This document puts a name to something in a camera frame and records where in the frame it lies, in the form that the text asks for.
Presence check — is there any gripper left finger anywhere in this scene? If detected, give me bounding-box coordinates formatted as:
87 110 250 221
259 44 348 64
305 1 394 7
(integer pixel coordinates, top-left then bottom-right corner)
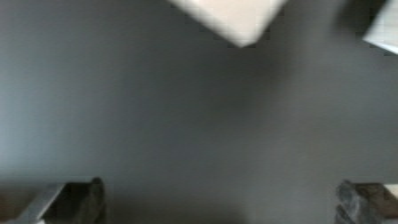
12 177 106 224

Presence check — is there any white square tabletop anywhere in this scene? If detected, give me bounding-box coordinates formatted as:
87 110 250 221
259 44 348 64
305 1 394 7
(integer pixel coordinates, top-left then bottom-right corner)
167 0 287 48

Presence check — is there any white U-shaped obstacle fence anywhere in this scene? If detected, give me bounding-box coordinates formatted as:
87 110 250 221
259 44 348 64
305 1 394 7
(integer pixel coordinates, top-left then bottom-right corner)
364 0 398 55

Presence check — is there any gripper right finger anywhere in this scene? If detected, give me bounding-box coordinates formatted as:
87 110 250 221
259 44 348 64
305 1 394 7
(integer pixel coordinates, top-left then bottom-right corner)
334 180 398 224

